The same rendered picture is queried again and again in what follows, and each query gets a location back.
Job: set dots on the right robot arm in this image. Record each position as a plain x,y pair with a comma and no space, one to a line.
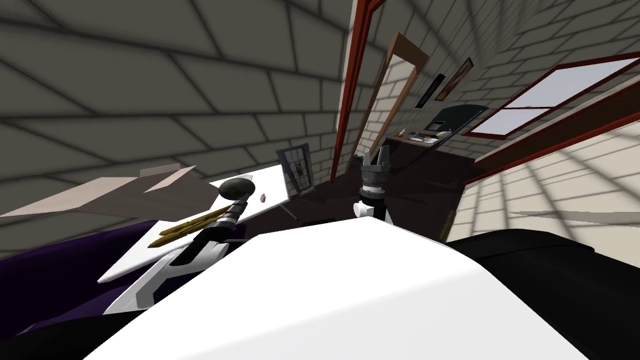
550,285

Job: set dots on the dark desk with items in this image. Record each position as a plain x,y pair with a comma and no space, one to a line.
450,125

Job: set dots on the white table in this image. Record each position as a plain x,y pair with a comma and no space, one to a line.
250,185

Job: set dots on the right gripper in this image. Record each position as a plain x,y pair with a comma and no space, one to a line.
374,175

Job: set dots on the olive-gold long object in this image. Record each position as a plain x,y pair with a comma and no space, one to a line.
172,239
200,222

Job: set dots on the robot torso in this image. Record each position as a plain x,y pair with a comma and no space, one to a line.
325,300

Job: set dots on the black framed picture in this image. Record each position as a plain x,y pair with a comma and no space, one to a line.
430,91

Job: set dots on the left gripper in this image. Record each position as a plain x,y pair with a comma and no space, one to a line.
237,187

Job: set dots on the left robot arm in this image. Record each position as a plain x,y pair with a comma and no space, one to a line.
150,285

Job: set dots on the grey framed panel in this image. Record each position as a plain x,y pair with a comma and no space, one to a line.
298,167

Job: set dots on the dark purple sofa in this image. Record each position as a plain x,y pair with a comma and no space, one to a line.
50,280

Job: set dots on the red framed window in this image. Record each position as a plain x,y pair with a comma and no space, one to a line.
555,92

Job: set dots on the brown framed picture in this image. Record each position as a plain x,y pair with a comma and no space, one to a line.
454,79

